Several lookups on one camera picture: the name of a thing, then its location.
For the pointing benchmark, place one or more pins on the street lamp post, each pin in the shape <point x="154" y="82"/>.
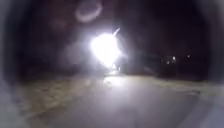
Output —
<point x="106" y="50"/>

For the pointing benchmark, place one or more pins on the grey paved path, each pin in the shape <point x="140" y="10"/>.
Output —
<point x="123" y="103"/>

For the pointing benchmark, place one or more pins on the dry grass verge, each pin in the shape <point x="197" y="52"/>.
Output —
<point x="50" y="96"/>
<point x="186" y="87"/>

